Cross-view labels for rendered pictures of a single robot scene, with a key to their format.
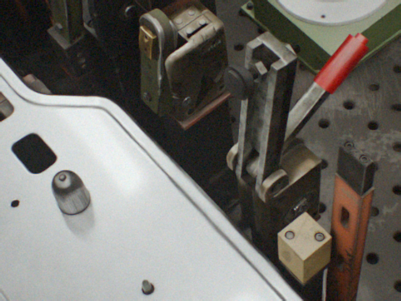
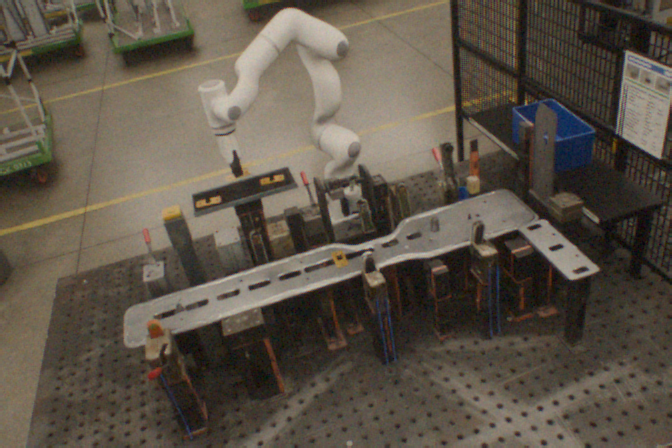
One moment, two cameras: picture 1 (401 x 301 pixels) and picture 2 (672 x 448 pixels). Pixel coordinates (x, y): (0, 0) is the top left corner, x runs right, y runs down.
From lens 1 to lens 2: 183 cm
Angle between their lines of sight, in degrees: 51
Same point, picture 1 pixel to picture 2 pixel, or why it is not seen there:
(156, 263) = (462, 216)
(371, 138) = not seen: hidden behind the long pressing
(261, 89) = (445, 156)
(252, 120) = (446, 168)
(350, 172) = (474, 146)
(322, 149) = not seen: hidden behind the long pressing
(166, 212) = (447, 213)
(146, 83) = (404, 209)
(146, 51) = (403, 194)
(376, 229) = not seen: hidden behind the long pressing
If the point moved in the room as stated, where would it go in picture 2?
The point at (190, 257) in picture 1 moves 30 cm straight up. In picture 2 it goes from (463, 210) to (459, 133)
